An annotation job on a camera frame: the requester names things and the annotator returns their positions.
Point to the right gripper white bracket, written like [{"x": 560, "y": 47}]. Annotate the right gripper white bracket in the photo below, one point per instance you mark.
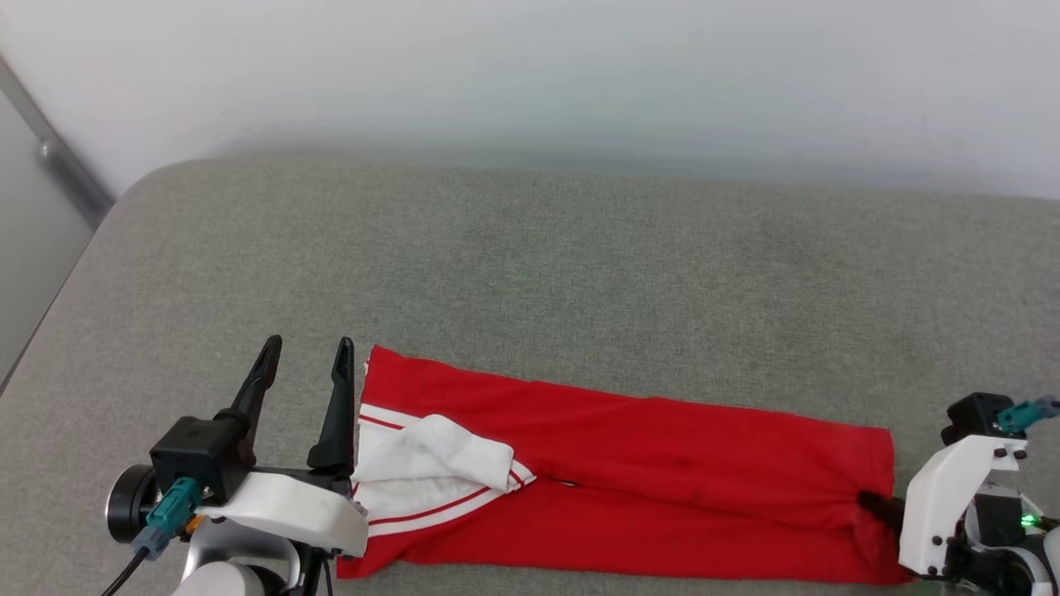
[{"x": 944, "y": 505}]

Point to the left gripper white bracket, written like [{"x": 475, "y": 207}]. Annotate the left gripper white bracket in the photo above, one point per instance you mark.
[{"x": 290, "y": 509}]

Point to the red basketball jersey white trim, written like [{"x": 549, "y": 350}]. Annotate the red basketball jersey white trim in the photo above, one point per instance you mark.
[{"x": 662, "y": 463}]

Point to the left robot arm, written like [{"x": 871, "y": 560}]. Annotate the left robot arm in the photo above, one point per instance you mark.
[{"x": 232, "y": 571}]

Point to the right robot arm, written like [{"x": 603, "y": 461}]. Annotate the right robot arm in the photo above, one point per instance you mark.
[{"x": 1053, "y": 567}]

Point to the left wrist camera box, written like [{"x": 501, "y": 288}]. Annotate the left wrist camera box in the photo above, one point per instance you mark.
[{"x": 199, "y": 451}]

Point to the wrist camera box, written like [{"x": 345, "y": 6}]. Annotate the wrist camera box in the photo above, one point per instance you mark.
[
  {"x": 973, "y": 418},
  {"x": 199, "y": 451}
]

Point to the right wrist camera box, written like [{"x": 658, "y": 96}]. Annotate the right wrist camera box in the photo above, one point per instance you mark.
[{"x": 973, "y": 418}]

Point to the grey metal wall rail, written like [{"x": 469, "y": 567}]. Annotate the grey metal wall rail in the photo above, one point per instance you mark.
[{"x": 62, "y": 165}]

